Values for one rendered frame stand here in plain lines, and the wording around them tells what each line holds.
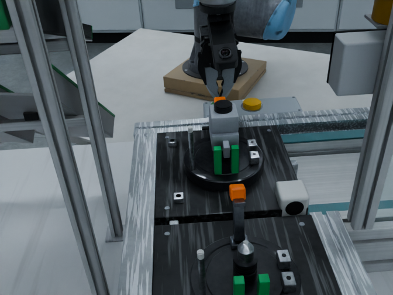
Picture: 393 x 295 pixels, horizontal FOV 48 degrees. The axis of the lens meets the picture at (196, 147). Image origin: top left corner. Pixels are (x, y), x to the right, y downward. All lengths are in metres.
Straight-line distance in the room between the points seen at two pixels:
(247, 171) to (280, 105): 0.29
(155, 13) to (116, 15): 0.34
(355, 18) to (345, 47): 3.29
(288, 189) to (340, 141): 0.25
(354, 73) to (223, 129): 0.23
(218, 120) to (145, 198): 0.18
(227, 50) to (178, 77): 0.42
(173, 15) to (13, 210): 3.03
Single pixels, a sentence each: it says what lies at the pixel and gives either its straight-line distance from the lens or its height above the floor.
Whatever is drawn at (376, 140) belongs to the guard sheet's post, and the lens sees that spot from 0.60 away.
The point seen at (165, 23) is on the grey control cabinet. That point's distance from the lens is 3.83.
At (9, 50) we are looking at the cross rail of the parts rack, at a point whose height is 1.22.
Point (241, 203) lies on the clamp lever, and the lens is 0.56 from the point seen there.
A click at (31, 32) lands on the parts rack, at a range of 0.43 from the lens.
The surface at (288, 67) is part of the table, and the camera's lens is 1.39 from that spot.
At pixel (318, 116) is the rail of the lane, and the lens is 0.95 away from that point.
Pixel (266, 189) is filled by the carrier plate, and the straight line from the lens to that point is 0.73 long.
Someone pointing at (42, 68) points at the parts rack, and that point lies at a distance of 0.45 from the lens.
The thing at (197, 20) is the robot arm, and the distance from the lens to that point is 1.21.
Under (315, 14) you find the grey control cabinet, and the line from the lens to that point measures 3.78.
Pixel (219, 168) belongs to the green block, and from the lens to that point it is 0.71.
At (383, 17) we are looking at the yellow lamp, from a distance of 0.56.
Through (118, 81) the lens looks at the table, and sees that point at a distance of 1.35.
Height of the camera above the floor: 1.44
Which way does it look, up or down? 35 degrees down
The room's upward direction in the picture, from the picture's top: 3 degrees counter-clockwise
